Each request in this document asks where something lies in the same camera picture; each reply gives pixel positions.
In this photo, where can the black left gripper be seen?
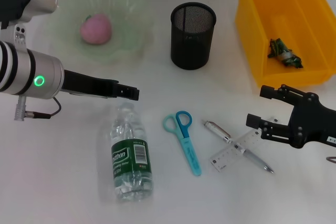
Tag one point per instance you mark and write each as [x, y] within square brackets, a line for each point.
[86, 85]

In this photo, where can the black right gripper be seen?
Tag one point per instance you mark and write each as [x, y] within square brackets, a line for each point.
[312, 121]

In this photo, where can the green plastic wrapper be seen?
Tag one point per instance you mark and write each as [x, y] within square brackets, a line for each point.
[284, 56]

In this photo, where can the clear green-label water bottle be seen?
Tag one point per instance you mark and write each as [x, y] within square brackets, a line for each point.
[131, 155]

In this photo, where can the pink toy peach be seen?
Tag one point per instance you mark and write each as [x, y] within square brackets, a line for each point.
[95, 30]

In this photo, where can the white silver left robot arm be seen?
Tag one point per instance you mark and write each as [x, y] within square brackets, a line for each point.
[26, 72]

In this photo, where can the clear silver pen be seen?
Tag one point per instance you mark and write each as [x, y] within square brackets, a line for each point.
[218, 132]

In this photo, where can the transparent plastic ruler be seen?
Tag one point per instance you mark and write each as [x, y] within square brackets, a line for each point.
[228, 155]

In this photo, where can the pale green fruit plate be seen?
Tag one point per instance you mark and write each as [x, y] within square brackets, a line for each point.
[126, 16]

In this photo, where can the black mesh pen holder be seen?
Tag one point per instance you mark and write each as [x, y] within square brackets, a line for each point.
[191, 43]

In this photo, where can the teal blue scissors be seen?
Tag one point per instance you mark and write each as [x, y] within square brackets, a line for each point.
[187, 148]

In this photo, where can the yellow plastic bin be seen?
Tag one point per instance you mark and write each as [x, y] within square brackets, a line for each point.
[288, 11]

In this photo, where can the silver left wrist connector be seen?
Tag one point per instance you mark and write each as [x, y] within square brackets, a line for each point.
[19, 108]

